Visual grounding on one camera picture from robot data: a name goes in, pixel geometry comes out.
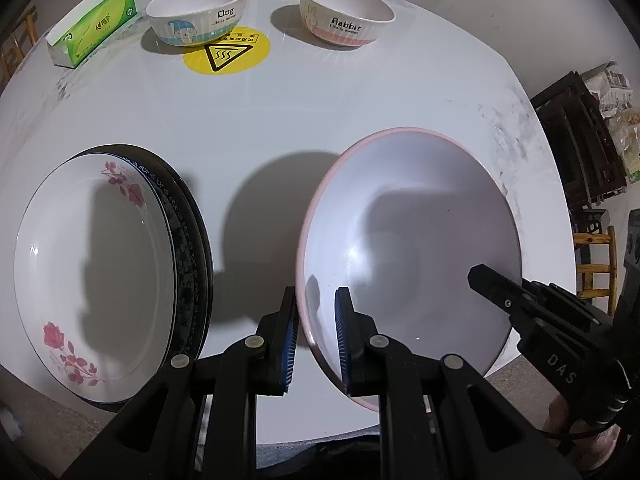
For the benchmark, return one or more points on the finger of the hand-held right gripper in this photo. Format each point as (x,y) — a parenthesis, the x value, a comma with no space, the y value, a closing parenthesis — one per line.
(560,300)
(500,290)

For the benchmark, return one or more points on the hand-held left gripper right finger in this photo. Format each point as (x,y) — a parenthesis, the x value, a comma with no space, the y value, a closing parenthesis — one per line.
(344,345)

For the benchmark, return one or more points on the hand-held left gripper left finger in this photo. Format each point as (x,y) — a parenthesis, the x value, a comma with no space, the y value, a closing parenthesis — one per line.
(290,355)

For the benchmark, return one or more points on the pink bowl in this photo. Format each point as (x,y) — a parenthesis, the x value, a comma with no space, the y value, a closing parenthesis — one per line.
(400,240)

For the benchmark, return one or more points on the large blue floral plate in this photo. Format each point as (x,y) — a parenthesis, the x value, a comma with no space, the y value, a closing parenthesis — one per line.
(207,260)

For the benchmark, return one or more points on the white plate with pink flowers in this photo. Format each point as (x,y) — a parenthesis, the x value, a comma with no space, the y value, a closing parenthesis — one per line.
(95,280)

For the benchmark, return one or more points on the cream bowl with rabbit print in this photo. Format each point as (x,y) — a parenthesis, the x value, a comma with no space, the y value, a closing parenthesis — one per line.
(345,15)

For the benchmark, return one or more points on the white bowl with dog print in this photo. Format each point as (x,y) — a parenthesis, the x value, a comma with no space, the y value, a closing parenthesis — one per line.
(200,10)

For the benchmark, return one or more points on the person's right hand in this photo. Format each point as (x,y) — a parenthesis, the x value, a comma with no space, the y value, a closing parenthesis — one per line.
(592,445)

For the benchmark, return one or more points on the bamboo stool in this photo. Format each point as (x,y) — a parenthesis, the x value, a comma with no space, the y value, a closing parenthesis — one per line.
(595,260)

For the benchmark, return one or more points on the dark wooden furniture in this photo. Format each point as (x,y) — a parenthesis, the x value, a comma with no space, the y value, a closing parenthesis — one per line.
(580,140)

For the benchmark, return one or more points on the pile of plastic bags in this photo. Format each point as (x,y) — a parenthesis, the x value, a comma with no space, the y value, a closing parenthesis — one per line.
(622,110)

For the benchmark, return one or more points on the pale blue white object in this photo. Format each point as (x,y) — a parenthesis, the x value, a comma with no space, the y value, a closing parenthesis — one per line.
(9,422)

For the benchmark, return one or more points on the round yellow warning sticker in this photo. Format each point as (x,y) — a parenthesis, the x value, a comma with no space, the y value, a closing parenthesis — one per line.
(225,57)

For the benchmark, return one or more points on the green tissue box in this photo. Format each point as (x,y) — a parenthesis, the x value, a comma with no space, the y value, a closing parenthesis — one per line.
(95,25)

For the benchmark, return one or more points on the bamboo chair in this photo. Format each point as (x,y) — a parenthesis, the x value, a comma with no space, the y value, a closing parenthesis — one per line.
(20,40)

